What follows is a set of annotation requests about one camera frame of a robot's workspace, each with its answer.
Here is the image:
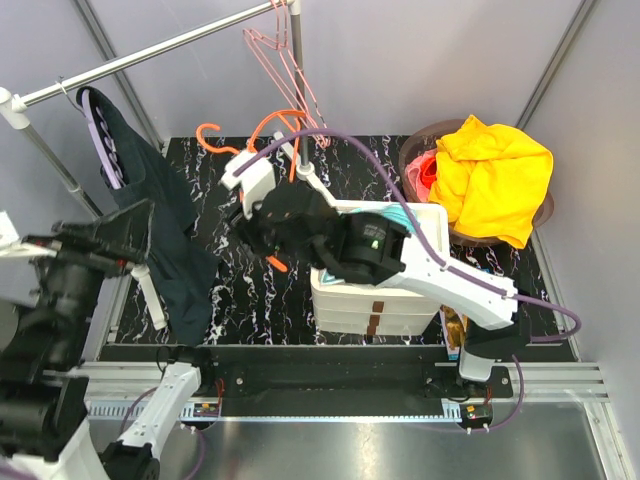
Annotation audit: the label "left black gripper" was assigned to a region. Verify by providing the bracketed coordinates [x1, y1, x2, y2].
[21, 194, 155, 360]

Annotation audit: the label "navy blue shorts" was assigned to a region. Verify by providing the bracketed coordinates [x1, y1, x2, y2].
[76, 87, 219, 346]

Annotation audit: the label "orange plastic hanger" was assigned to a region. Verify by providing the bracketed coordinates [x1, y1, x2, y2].
[195, 109, 307, 274]

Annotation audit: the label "lavender plastic hanger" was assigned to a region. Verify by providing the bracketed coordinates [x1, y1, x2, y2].
[81, 89, 125, 189]

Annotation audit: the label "pink shorts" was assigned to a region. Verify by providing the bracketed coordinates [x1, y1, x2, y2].
[405, 149, 437, 202]

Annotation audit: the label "orange shorts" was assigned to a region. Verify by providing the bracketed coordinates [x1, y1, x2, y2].
[419, 156, 437, 188]

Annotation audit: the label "pink wire hanger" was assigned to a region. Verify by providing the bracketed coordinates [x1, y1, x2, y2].
[243, 1, 327, 128]
[243, 1, 327, 143]

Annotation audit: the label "yellow shorts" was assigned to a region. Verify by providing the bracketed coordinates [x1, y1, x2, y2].
[428, 115, 554, 249]

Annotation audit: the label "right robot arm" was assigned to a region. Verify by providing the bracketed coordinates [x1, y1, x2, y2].
[229, 182, 522, 397]

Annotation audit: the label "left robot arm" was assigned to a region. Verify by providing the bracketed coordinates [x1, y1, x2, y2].
[1, 200, 216, 479]

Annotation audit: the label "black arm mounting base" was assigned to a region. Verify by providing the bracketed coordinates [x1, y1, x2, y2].
[90, 345, 514, 421]

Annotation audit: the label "white stacked storage box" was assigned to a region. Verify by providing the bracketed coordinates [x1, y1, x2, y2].
[310, 200, 450, 336]

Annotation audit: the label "teal cat-ear headphones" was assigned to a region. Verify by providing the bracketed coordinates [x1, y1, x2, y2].
[319, 204, 416, 286]

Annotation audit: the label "brown translucent basket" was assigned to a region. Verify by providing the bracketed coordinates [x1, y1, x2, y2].
[398, 119, 555, 247]

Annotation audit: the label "metal clothes rack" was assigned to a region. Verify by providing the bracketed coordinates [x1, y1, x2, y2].
[0, 0, 346, 331]

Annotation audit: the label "dog picture book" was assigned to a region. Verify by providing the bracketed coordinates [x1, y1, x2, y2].
[440, 305, 469, 360]

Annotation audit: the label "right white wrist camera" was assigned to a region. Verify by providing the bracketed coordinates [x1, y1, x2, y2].
[221, 149, 276, 220]

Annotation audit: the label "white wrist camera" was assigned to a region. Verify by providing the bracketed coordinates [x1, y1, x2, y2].
[0, 211, 28, 259]
[221, 149, 276, 220]

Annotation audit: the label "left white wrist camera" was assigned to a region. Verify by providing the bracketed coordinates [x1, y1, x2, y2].
[0, 211, 28, 259]

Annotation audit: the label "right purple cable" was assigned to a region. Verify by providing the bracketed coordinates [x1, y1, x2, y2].
[232, 128, 584, 434]

